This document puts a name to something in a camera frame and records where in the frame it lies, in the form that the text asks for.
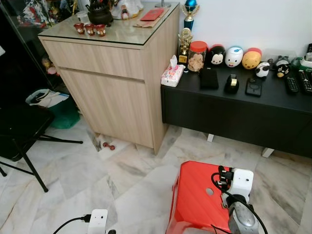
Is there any red plastic stool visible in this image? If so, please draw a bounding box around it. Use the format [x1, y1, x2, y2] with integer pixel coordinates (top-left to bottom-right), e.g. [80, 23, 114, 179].
[166, 160, 254, 234]

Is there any black low console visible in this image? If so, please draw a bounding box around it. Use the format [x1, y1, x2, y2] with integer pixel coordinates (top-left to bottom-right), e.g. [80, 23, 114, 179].
[161, 65, 312, 158]

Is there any black tape dispenser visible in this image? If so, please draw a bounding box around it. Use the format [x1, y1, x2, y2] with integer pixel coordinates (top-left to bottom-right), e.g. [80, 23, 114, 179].
[224, 74, 240, 95]

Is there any black wallet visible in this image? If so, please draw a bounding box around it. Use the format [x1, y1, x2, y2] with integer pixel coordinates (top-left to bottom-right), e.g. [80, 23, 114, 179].
[198, 67, 220, 90]

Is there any small panda figure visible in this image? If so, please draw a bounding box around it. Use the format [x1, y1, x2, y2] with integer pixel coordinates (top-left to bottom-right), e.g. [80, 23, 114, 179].
[255, 61, 271, 79]

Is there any black remote control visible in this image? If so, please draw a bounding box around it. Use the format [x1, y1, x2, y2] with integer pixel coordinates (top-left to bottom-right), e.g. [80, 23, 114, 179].
[285, 73, 300, 95]
[298, 69, 312, 95]

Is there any pink tissue pack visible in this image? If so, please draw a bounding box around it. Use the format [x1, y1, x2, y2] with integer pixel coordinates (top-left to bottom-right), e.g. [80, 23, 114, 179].
[160, 55, 186, 88]

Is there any small red floor item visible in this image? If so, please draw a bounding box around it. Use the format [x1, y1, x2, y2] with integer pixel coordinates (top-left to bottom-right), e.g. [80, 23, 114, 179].
[101, 141, 116, 151]

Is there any white plush toy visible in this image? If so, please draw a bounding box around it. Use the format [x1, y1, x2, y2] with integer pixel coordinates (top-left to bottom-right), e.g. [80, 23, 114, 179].
[225, 46, 244, 68]

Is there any yellow bear plush toy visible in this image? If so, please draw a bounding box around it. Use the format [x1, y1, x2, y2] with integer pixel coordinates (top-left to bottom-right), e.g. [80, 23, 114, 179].
[242, 47, 263, 70]

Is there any black mouse plush toy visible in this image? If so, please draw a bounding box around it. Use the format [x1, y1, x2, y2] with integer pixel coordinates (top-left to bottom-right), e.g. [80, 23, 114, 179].
[208, 44, 227, 68]

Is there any red lid snack jar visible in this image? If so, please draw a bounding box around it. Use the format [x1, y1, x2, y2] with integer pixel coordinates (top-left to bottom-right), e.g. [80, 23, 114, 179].
[187, 40, 209, 73]

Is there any black penguin figure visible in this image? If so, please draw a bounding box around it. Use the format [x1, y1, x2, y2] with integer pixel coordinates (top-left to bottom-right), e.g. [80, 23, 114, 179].
[273, 56, 291, 79]

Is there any small gold trophy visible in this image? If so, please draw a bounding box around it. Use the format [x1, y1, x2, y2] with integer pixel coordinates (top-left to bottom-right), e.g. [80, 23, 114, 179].
[176, 27, 194, 64]

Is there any light wooden cabinet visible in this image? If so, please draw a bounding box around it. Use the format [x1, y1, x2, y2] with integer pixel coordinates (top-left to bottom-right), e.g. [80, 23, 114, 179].
[38, 2, 181, 155]

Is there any blue and gold trophy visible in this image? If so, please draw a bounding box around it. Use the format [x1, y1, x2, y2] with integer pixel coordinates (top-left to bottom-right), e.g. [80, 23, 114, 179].
[182, 0, 201, 31]

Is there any green bin with white bag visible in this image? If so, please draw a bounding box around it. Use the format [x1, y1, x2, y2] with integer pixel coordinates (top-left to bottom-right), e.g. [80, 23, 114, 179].
[26, 89, 81, 130]

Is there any red envelope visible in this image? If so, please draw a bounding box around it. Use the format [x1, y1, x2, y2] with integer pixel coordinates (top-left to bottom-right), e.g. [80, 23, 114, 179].
[140, 8, 166, 21]

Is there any white porcelain figurine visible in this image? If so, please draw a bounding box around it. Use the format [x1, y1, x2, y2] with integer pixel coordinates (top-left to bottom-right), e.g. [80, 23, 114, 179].
[111, 0, 145, 20]

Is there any black iron teapot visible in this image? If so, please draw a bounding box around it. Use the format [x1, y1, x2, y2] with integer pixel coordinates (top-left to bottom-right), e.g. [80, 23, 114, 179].
[86, 0, 115, 26]

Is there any black folding chair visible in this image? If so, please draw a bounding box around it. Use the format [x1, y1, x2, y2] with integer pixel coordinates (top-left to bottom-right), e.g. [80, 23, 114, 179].
[0, 104, 84, 193]

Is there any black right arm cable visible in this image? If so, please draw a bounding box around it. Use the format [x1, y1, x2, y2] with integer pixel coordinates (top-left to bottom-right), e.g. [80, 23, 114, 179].
[210, 171, 269, 234]

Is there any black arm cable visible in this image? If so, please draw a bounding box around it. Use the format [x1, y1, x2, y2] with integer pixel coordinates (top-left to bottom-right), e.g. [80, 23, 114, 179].
[210, 171, 269, 234]
[52, 214, 93, 234]

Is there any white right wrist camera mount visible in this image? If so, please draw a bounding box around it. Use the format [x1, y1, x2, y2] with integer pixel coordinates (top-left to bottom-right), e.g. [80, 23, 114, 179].
[228, 169, 254, 197]

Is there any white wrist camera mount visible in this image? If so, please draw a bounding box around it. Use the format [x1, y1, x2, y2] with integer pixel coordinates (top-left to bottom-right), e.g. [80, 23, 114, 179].
[88, 209, 109, 234]
[228, 169, 254, 197]

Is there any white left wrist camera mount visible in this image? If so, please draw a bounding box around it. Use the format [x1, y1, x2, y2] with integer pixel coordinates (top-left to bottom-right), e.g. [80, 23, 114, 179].
[88, 209, 109, 234]

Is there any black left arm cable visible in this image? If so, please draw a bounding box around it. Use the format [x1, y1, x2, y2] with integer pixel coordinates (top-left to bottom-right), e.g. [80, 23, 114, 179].
[52, 214, 93, 234]

